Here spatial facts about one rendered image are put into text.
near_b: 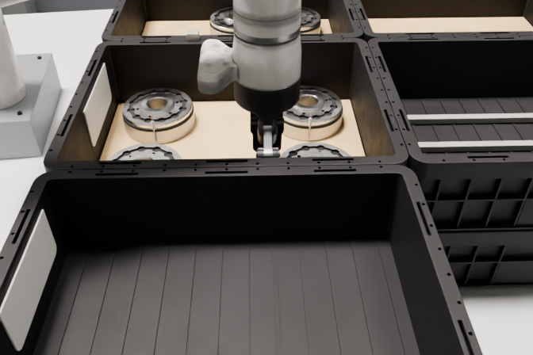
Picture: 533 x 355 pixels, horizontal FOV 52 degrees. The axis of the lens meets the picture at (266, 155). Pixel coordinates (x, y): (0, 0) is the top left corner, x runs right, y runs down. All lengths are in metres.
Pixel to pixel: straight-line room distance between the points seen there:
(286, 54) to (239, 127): 0.27
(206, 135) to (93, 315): 0.32
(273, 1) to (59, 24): 1.04
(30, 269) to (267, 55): 0.31
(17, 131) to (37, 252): 0.46
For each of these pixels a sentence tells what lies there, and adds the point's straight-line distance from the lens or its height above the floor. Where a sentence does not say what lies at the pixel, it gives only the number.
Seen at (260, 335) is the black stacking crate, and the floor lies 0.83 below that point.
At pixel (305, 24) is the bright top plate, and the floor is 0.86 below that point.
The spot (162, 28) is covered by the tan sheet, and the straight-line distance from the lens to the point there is 1.11.
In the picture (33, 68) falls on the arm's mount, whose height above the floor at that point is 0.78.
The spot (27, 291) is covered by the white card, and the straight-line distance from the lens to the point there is 0.57.
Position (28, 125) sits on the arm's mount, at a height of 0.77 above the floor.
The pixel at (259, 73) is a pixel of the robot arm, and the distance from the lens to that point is 0.57.
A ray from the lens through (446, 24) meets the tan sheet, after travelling 1.17.
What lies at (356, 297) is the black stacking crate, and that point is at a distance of 0.60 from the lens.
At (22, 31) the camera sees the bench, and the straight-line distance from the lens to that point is 1.51.
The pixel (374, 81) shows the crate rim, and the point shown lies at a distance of 0.74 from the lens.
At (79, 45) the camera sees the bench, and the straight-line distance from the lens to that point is 1.39.
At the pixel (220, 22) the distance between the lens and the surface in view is 1.05.
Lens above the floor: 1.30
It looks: 39 degrees down
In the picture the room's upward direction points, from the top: straight up
